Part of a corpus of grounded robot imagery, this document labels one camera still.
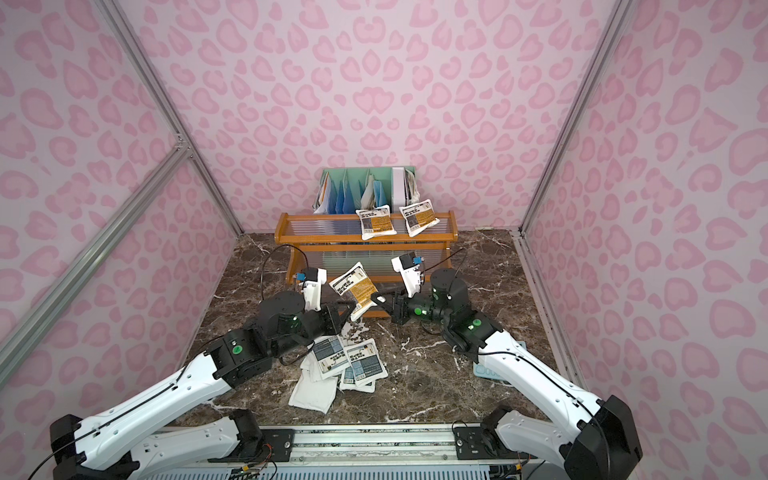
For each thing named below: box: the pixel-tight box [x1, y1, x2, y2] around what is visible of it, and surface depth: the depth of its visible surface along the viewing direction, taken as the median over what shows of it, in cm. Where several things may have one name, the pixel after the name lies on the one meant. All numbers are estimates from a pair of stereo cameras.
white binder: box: [392, 167, 406, 213], surface depth 100 cm
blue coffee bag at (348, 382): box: [340, 366, 376, 393], surface depth 84 cm
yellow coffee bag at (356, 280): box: [328, 261, 379, 321], surface depth 70 cm
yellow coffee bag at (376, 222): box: [355, 205, 397, 241], surface depth 82 cm
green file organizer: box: [313, 166, 420, 214], surface depth 103 cm
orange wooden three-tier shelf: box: [274, 211, 459, 318], surface depth 71 cm
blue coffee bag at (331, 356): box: [313, 334, 350, 380], surface depth 86 cm
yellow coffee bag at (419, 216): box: [399, 199, 440, 237], surface depth 83 cm
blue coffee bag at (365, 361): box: [343, 338, 389, 386], surface depth 87 cm
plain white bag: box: [288, 351, 339, 415], surface depth 83 cm
